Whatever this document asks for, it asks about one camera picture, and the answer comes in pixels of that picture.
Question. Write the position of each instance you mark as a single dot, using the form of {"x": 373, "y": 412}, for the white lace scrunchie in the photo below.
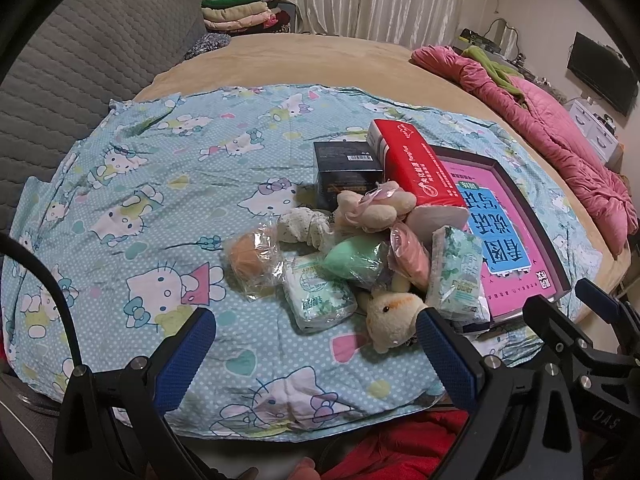
{"x": 303, "y": 225}

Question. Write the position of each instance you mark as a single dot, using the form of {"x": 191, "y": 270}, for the green cloth on duvet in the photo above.
{"x": 499, "y": 73}

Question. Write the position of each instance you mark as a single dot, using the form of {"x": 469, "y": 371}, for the person's left hand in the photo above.
{"x": 304, "y": 470}

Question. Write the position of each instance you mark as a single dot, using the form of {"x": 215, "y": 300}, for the red garment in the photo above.
{"x": 411, "y": 447}

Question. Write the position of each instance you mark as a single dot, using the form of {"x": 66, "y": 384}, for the black cardboard box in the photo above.
{"x": 344, "y": 165}

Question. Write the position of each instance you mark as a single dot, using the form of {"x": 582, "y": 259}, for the grey quilted headboard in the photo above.
{"x": 85, "y": 54}

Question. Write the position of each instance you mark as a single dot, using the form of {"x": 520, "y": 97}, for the black wall television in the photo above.
{"x": 605, "y": 72}

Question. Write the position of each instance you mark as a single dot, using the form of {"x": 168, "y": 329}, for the pink plush bunny toy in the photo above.
{"x": 375, "y": 211}

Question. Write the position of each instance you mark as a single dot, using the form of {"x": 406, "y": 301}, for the cream plush chick toy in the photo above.
{"x": 391, "y": 313}

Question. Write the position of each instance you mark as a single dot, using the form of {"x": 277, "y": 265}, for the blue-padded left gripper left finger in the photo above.
{"x": 157, "y": 384}

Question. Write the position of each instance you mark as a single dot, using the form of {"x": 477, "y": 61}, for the white drawer cabinet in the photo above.
{"x": 602, "y": 140}

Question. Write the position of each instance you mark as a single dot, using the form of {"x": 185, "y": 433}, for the dark box with pink book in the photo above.
{"x": 519, "y": 259}

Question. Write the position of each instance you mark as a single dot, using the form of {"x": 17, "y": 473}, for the Hello Kitty blue sheet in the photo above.
{"x": 133, "y": 223}

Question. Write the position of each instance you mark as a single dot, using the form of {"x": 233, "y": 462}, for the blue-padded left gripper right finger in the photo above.
{"x": 468, "y": 377}

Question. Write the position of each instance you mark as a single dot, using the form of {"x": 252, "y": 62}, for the pink quilted duvet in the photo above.
{"x": 548, "y": 128}

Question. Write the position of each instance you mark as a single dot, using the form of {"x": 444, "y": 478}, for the orange sponge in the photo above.
{"x": 255, "y": 259}

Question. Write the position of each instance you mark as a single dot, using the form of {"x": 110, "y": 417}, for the stack of folded clothes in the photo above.
{"x": 248, "y": 17}

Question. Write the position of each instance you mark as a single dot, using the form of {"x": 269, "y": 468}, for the dark floral cloth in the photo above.
{"x": 209, "y": 42}

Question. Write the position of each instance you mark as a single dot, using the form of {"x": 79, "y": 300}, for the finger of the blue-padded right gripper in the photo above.
{"x": 598, "y": 301}

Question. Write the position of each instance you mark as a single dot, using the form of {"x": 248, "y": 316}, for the pink item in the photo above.
{"x": 408, "y": 257}

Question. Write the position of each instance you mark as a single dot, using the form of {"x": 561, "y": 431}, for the green flower tissue pack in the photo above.
{"x": 455, "y": 287}

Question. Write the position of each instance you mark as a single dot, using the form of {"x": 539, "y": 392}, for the red tissue pack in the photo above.
{"x": 408, "y": 160}

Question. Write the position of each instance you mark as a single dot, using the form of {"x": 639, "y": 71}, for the green sponge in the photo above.
{"x": 361, "y": 259}

